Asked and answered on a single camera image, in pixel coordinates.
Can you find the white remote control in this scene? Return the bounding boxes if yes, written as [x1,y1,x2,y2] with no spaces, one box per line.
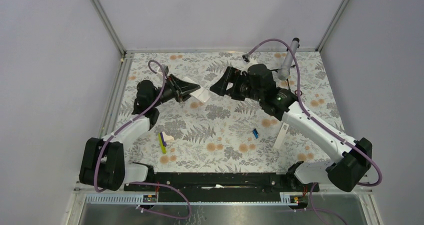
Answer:
[182,76,211,104]

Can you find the grey microphone on stand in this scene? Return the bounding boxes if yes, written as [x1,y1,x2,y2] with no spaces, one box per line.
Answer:
[272,37,300,81]

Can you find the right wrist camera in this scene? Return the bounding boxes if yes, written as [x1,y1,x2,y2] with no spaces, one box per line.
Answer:
[242,53,258,70]

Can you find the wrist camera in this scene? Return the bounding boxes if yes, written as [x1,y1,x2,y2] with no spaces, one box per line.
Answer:
[242,53,258,70]
[156,65,169,80]

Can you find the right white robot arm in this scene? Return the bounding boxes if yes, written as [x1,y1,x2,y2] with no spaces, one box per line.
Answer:
[209,64,372,192]

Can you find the blue battery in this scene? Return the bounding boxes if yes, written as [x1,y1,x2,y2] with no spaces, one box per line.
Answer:
[252,128,259,139]

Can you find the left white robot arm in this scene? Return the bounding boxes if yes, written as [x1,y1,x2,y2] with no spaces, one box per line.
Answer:
[79,74,201,191]

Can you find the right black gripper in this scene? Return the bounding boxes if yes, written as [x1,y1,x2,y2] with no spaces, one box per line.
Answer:
[209,66,263,102]

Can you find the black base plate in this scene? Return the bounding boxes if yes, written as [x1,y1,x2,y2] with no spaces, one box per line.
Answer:
[124,172,313,203]

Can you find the purple green block stack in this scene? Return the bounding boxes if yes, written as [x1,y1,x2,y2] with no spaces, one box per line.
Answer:
[157,132,175,155]

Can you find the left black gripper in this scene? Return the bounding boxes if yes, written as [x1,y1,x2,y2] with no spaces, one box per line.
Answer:
[151,74,201,108]

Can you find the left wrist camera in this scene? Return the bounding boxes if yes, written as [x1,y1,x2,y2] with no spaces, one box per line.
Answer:
[156,65,169,80]

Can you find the white rectangular stick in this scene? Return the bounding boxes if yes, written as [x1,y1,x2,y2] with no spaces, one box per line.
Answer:
[272,122,290,150]

